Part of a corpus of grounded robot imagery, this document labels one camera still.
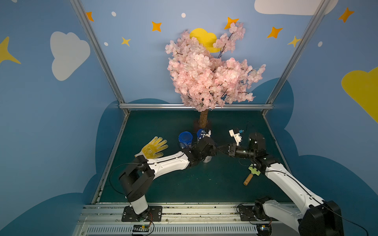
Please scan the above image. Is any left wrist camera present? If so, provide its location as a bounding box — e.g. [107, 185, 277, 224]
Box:
[202, 128, 211, 138]

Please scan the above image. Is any left circuit board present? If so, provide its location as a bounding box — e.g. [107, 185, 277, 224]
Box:
[132, 224, 151, 235]

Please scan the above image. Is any left aluminium frame post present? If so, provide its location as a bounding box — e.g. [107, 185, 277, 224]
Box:
[70, 0, 125, 105]

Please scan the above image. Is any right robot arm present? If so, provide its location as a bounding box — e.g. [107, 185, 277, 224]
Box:
[218, 129, 344, 236]

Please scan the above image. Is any yellow work glove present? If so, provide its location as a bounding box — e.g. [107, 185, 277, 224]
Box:
[134, 136, 168, 159]

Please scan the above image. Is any green wooden-handled scraper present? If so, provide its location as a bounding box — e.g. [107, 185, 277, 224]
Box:
[243, 164, 261, 186]

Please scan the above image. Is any pink cherry blossom tree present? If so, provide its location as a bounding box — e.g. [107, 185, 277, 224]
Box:
[165, 23, 266, 128]

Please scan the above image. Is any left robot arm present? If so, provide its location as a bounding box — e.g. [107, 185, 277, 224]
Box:
[119, 137, 217, 216]

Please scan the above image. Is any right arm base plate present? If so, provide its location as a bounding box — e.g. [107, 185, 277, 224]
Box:
[236, 204, 277, 221]

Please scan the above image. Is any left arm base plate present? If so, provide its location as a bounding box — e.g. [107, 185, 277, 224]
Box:
[121, 206, 162, 223]

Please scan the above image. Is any circuit board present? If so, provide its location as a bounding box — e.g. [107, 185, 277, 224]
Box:
[132, 224, 151, 235]
[256, 224, 272, 236]

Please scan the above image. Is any aluminium back frame bar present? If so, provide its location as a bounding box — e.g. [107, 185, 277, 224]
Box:
[119, 103, 274, 111]

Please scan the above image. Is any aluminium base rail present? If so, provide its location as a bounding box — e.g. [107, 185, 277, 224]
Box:
[73, 203, 298, 236]

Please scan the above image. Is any blue-lid toiletry cup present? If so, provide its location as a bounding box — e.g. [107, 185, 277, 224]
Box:
[178, 131, 193, 148]
[203, 156, 212, 163]
[196, 129, 207, 141]

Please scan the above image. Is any right aluminium frame post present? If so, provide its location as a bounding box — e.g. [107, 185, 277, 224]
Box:
[265, 0, 331, 109]

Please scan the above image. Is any aluminium frame post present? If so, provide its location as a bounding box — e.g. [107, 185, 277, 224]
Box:
[70, 0, 125, 105]
[265, 0, 331, 109]

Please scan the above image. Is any right circuit board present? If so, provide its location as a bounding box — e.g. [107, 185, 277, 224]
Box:
[256, 224, 272, 236]

